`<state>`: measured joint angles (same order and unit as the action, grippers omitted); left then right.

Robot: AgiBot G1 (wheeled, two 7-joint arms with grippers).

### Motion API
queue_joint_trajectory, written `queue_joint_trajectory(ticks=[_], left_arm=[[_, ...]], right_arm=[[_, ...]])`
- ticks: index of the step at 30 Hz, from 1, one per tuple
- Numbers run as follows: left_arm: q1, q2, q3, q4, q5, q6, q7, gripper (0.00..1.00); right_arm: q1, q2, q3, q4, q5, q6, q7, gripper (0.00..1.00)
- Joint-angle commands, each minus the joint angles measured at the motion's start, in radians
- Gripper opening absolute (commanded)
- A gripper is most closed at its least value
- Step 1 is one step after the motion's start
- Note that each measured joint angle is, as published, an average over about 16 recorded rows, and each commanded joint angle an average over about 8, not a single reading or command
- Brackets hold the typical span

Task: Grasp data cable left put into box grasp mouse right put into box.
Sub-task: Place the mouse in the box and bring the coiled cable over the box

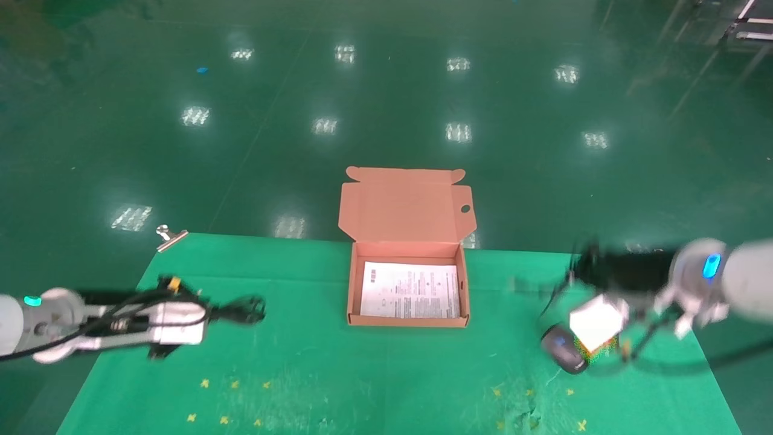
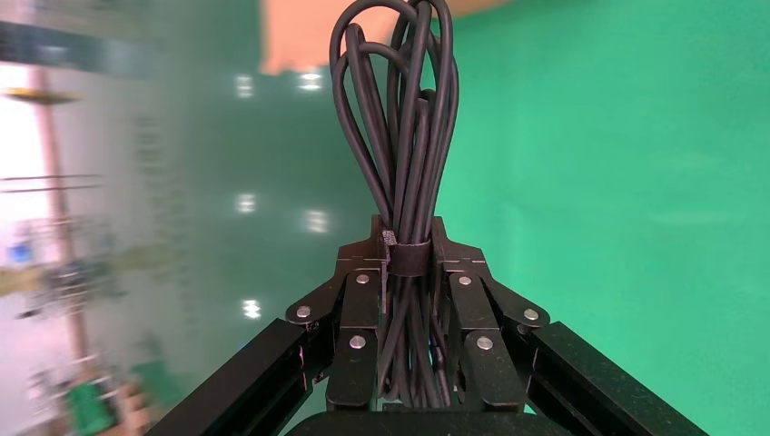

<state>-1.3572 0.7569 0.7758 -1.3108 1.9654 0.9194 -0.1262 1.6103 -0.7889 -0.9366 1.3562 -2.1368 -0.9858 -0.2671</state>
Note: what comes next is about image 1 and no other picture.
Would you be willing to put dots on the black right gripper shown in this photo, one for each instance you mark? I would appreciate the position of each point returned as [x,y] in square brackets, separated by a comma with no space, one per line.
[628,272]

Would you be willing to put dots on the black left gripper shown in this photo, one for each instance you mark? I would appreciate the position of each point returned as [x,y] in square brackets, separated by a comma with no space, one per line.
[187,295]

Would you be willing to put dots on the black computer mouse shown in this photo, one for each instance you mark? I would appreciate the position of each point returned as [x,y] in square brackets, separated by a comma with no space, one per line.
[561,353]

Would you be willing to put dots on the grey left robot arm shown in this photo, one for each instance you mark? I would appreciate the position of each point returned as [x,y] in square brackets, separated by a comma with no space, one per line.
[48,320]

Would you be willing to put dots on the orange cardboard box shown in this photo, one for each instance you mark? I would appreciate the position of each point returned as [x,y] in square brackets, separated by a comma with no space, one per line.
[404,211]

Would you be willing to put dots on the silver binder clip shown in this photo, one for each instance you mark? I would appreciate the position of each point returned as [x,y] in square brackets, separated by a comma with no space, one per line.
[172,240]

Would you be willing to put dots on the white printed instruction sheet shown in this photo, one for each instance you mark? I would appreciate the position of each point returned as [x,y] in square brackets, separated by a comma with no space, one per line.
[410,290]

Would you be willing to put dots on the green table mat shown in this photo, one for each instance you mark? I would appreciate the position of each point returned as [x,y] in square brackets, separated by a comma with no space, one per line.
[362,374]

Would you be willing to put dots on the white metal rack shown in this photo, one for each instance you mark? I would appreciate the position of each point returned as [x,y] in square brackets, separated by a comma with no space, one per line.
[755,36]

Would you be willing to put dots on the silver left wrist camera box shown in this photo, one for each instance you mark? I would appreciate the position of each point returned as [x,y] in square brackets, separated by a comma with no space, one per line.
[178,323]

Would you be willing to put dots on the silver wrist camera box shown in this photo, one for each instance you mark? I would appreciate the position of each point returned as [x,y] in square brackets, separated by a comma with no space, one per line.
[595,323]
[178,323]

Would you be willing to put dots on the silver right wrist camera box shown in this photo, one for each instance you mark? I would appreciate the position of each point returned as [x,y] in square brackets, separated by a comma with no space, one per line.
[595,323]

